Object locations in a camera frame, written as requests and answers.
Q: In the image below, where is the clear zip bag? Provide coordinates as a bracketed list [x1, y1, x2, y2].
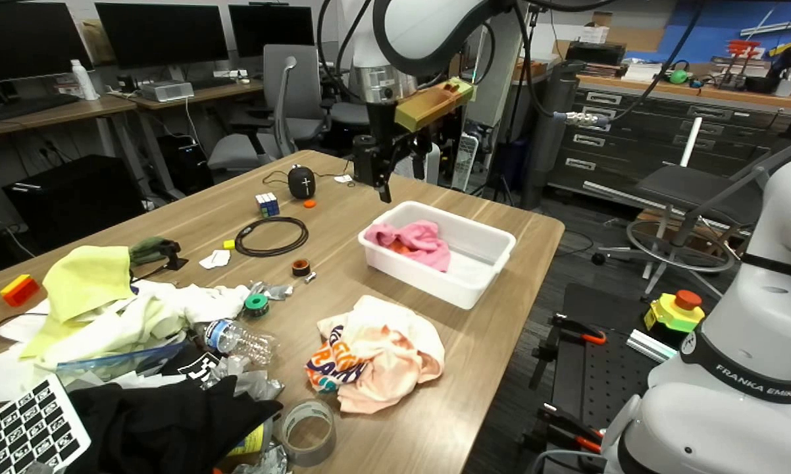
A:
[54, 340, 187, 387]

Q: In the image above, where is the row of wooden desks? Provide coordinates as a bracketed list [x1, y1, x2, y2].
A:
[0, 78, 265, 201]

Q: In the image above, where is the row of monitors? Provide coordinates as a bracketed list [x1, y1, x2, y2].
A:
[0, 0, 316, 86]

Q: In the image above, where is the clear plastic water bottle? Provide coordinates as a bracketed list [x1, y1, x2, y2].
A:
[203, 319, 278, 367]

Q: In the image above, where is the dark green cloth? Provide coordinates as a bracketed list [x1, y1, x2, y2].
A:
[128, 236, 172, 267]

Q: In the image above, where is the silver box device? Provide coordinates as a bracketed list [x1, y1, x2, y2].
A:
[138, 80, 195, 103]

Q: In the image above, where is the aluminium profile bar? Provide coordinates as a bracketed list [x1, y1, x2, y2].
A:
[625, 329, 678, 364]

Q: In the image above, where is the peach printed cloth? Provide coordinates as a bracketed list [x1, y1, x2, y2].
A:
[305, 294, 446, 415]

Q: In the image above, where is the heap of white cloths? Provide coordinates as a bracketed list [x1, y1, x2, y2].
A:
[0, 279, 252, 404]

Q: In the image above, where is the black orange clamp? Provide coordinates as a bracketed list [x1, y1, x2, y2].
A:
[549, 313, 608, 347]
[536, 403, 605, 456]

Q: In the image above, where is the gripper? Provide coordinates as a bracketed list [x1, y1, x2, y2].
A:
[352, 100, 434, 204]

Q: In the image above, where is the crumpled silver foil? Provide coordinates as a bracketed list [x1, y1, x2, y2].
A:
[205, 367, 286, 403]

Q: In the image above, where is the grey duct tape roll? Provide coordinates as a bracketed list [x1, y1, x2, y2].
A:
[280, 399, 338, 469]

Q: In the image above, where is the crumpled silver foil wrapper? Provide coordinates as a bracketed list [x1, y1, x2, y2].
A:
[249, 280, 295, 303]

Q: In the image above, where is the pink cloth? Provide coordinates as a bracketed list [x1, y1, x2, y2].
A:
[365, 220, 452, 273]

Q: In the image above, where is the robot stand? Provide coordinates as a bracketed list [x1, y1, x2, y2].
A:
[526, 282, 674, 474]

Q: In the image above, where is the black cloth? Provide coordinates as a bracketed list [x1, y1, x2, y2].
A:
[66, 374, 284, 474]

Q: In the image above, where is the checkered calibration board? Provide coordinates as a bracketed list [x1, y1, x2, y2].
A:
[0, 373, 92, 474]

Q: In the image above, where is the dark drawer cabinet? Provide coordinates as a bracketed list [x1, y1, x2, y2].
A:
[546, 74, 791, 213]

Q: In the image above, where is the black keyboard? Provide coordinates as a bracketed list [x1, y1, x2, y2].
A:
[0, 93, 82, 121]

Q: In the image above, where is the white spray bottle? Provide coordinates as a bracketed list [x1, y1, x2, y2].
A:
[70, 59, 101, 101]

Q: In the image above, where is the orange and yellow block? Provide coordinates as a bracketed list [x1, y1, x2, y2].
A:
[0, 273, 41, 308]

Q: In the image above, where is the black handheld scanner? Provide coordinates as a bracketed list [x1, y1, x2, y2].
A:
[157, 240, 190, 272]

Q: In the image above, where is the coil of black cable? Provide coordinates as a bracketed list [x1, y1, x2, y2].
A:
[234, 216, 310, 258]

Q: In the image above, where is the black drafting stool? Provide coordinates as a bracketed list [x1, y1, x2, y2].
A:
[582, 117, 791, 302]

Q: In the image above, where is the black printer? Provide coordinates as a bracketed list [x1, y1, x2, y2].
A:
[565, 40, 627, 66]

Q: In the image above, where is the white plastic bin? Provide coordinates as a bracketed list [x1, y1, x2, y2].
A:
[358, 201, 517, 311]

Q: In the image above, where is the black cylinder post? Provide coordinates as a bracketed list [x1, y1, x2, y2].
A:
[520, 59, 588, 211]

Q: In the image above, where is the yellow can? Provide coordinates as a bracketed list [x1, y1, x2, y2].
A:
[226, 417, 275, 460]

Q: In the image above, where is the black round speaker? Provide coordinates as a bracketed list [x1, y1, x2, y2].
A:
[287, 165, 317, 200]

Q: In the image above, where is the thin black cable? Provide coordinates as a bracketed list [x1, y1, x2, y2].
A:
[262, 169, 358, 190]

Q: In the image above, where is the white tower heater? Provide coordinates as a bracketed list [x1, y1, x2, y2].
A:
[451, 131, 480, 192]

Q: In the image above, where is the black computer tower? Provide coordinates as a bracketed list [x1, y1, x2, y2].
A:
[1, 154, 147, 252]

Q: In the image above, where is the yellow cloth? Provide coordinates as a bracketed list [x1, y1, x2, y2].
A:
[18, 245, 135, 360]

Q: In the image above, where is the yellow emergency stop button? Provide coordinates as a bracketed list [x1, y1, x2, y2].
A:
[644, 289, 706, 334]

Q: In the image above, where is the black white printed card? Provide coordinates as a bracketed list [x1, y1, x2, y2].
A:
[174, 348, 223, 384]

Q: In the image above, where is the grey office chair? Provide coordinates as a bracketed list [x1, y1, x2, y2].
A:
[207, 43, 370, 176]

